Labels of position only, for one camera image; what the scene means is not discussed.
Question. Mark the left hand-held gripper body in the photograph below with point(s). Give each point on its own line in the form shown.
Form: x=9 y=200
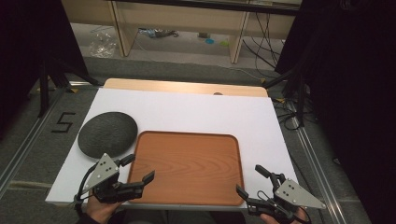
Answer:
x=104 y=174

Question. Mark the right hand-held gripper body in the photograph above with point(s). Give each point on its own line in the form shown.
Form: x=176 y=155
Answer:
x=294 y=195

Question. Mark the person's right hand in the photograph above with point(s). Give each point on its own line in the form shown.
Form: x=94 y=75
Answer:
x=300 y=218

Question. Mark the person's left hand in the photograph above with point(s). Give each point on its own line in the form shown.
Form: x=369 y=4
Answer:
x=99 y=211

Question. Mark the dark grey round placemat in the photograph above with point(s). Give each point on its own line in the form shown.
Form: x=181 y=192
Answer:
x=106 y=133

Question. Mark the brown wooden tray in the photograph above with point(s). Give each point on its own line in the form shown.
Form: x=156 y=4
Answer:
x=186 y=168

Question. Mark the black tripod stand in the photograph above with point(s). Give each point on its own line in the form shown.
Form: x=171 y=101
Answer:
x=300 y=102
x=43 y=90

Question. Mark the white board sheet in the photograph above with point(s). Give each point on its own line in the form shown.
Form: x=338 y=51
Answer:
x=193 y=112

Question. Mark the clear plastic bag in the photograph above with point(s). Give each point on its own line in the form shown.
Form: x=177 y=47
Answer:
x=102 y=45

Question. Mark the black curtain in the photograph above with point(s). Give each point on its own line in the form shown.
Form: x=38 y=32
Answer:
x=358 y=93
x=31 y=46

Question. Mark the crumpled plastic wrapper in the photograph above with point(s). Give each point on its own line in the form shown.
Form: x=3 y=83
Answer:
x=157 y=32

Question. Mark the green small lid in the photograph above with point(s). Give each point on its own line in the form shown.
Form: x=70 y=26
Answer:
x=224 y=43

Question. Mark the blue round lid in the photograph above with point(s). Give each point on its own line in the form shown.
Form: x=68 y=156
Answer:
x=209 y=41

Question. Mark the light wooden desk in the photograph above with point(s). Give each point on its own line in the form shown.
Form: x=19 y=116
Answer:
x=186 y=18

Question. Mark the metal floor rail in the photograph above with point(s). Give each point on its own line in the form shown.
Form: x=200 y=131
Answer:
x=21 y=158
x=317 y=174

